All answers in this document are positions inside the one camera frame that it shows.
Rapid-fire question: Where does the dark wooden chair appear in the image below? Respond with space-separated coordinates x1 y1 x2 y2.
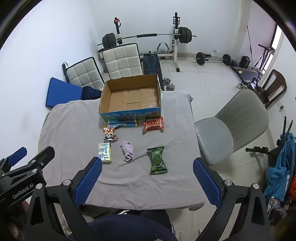
257 69 287 109

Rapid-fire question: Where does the small barbell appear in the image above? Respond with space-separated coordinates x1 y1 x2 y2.
194 52 232 66

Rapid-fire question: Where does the green snack packet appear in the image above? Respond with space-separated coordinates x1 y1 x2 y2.
147 146 168 175

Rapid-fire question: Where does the black blue weight bench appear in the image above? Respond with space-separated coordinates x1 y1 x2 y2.
142 53 165 91

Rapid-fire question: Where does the chrome dumbbell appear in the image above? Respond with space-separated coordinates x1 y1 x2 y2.
163 78 176 91

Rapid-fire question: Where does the grey handle exerciser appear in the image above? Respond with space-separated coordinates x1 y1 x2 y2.
157 42 171 53

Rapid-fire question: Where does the red snack packet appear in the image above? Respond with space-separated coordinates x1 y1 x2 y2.
143 116 165 132

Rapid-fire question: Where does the blue folder board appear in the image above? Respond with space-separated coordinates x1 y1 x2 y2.
45 77 84 109

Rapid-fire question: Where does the cardboard box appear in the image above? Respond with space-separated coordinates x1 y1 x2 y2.
99 74 162 121

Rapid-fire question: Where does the purple sock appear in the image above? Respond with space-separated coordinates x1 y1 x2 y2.
119 141 135 162

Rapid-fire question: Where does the person's left forearm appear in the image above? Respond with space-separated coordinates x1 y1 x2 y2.
0 200 30 241

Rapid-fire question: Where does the white quilted chair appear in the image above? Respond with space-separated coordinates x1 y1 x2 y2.
63 56 105 91
102 43 143 80

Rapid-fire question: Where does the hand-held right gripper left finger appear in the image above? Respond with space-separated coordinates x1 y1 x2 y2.
24 156 103 241

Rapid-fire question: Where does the dark blue cloth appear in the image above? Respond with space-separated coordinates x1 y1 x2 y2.
82 86 102 100

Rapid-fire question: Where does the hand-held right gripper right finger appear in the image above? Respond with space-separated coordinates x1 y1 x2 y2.
193 157 272 241

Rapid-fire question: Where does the panda print snack packet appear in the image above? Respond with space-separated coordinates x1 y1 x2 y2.
102 126 118 141

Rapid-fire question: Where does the black tripod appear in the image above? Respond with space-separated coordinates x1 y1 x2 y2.
252 44 274 70

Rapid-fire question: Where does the black handlebar frame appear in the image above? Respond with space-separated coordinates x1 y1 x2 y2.
245 146 278 160

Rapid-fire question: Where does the black exercise board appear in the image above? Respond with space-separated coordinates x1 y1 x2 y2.
231 66 264 84

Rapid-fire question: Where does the black speaker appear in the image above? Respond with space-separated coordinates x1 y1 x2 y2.
239 56 251 68

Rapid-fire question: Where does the grey office chair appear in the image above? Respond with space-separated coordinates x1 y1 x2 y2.
194 89 269 165

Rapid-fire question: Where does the yellow white carton box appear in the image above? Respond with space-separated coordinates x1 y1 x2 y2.
98 142 112 164

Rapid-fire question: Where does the long blue snack packet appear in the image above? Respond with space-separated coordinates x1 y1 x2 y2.
107 119 138 128

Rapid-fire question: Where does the blue clothing pile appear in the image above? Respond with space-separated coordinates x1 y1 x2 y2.
264 133 296 204

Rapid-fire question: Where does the window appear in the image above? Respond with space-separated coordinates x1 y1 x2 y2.
271 23 284 50

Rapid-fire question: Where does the person's dark clothing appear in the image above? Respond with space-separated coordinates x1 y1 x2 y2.
88 214 178 241

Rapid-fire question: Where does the grey tablecloth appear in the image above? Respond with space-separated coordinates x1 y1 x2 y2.
38 91 205 211

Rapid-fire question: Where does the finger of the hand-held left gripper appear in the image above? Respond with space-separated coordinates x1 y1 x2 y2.
0 146 28 173
23 146 56 173

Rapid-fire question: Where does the barbell with black plates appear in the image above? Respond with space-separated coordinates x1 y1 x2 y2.
97 27 197 48

